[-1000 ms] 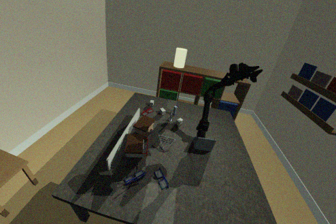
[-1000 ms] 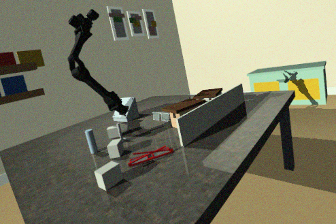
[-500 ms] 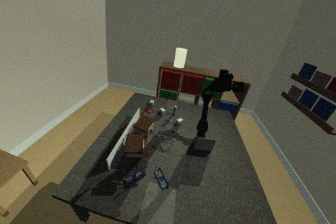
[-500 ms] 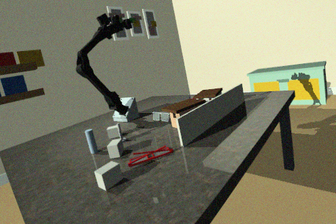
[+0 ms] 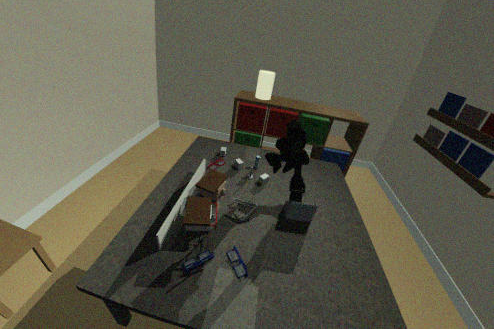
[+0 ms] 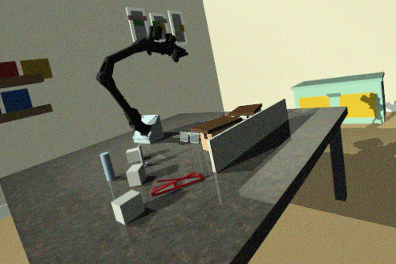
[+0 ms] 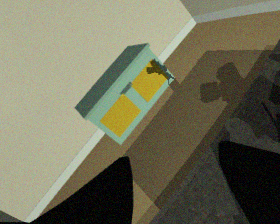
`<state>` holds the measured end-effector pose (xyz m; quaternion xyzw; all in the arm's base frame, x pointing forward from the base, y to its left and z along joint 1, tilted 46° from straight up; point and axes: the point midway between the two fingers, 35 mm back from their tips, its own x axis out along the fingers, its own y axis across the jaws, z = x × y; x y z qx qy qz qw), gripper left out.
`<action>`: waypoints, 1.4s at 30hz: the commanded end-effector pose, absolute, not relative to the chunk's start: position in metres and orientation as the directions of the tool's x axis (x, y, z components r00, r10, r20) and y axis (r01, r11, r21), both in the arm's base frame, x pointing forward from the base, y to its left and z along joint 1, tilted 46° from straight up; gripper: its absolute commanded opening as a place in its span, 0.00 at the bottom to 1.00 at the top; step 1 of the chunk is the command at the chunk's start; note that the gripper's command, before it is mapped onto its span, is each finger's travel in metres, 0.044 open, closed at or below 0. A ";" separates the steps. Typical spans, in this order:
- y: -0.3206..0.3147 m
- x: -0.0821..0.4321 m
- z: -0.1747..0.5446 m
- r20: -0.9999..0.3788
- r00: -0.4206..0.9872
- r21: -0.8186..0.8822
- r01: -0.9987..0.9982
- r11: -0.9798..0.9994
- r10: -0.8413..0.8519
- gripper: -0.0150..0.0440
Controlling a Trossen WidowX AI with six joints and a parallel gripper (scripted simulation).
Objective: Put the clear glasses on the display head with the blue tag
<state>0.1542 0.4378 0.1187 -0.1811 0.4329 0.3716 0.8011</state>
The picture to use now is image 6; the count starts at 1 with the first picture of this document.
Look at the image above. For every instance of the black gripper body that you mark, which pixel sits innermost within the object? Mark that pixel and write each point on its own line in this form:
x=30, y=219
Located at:
x=174, y=51

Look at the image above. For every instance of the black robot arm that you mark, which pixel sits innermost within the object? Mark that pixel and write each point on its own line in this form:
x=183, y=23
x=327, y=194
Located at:
x=104, y=75

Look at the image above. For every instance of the dark grey flat panel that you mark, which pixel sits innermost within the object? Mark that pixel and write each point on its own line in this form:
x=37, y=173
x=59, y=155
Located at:
x=227, y=146

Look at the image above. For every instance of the blue-grey cylinder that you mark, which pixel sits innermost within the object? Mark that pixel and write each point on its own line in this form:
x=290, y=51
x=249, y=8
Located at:
x=107, y=166

